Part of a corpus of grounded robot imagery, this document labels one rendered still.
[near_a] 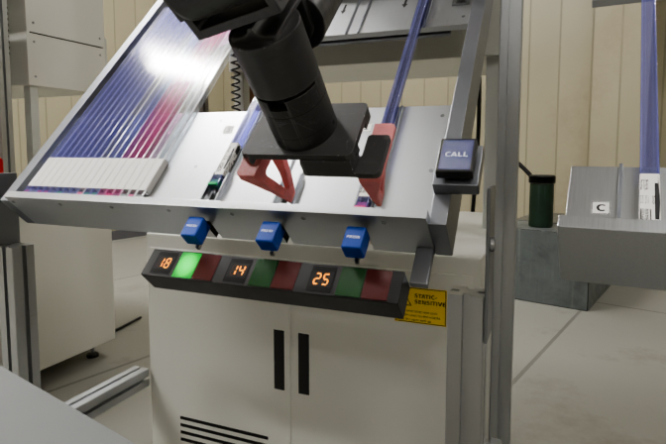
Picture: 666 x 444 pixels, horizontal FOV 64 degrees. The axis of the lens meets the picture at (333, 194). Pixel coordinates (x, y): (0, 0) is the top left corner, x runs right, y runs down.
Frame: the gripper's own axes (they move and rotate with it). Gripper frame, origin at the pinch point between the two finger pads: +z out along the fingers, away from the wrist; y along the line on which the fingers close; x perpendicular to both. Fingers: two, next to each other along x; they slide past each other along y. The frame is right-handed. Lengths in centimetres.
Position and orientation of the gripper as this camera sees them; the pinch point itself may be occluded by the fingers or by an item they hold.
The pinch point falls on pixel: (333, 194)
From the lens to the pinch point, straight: 53.5
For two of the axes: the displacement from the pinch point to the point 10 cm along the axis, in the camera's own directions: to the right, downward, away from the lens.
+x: -2.6, 7.7, -5.8
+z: 2.6, 6.4, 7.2
